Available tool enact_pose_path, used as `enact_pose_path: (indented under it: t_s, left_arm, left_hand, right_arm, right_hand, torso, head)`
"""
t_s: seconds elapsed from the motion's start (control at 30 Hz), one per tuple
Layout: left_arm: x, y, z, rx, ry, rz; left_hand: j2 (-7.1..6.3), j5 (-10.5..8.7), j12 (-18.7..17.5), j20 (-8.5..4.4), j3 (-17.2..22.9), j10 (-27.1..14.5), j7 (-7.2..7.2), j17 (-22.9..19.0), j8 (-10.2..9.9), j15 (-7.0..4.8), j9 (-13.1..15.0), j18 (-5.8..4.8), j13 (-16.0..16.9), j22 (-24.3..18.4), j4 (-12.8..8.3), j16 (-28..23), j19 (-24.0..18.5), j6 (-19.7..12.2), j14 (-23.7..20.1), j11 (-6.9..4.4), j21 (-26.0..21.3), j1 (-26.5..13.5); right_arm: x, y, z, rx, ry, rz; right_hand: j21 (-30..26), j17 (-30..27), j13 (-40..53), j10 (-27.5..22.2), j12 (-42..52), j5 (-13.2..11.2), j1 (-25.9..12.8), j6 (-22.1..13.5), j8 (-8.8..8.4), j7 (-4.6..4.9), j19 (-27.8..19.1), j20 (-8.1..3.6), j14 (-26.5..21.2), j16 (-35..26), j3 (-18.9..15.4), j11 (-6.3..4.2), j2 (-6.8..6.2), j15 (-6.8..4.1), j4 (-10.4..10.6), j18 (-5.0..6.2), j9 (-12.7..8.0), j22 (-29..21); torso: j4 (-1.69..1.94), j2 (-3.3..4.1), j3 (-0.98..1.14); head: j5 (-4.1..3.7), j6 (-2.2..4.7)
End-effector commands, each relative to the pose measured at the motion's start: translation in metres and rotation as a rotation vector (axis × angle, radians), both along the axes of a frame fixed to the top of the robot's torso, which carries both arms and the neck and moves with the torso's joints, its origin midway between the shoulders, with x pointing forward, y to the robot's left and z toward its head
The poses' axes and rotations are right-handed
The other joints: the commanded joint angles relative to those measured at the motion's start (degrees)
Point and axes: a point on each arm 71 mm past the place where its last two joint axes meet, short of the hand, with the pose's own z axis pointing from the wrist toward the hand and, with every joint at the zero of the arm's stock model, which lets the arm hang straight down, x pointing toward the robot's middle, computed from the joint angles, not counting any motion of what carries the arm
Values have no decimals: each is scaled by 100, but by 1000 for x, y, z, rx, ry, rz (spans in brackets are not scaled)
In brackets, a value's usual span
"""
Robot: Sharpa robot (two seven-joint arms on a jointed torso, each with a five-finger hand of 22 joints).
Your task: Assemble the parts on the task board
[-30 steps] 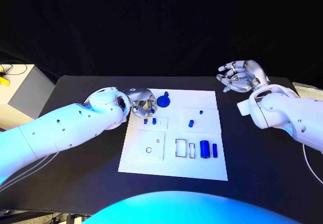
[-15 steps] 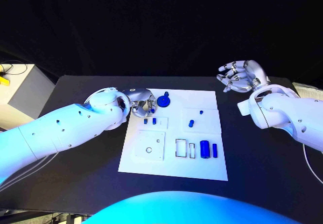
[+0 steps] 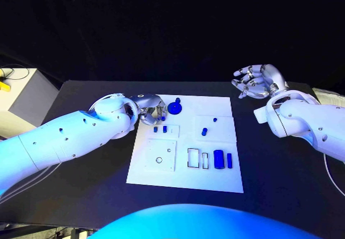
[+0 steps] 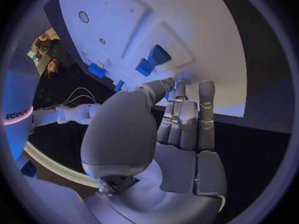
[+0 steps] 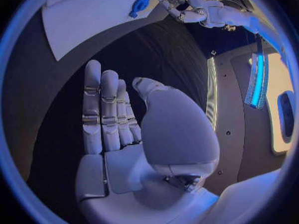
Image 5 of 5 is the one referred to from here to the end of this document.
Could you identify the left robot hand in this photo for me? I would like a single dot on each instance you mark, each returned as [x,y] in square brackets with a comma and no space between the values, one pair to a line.
[186,13]

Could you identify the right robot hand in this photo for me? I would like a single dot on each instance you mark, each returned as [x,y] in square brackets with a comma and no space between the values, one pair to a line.
[121,171]

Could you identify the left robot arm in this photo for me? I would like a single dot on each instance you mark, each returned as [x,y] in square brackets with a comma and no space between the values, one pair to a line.
[233,15]

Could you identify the white task board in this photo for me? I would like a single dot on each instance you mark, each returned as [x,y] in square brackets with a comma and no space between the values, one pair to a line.
[88,18]

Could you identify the blue gear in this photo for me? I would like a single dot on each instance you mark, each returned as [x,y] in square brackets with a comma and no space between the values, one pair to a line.
[141,2]

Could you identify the blue peg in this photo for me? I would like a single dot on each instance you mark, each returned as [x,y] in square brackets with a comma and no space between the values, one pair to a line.
[133,14]

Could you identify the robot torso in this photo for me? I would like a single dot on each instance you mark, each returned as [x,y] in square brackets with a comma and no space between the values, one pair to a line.
[233,115]

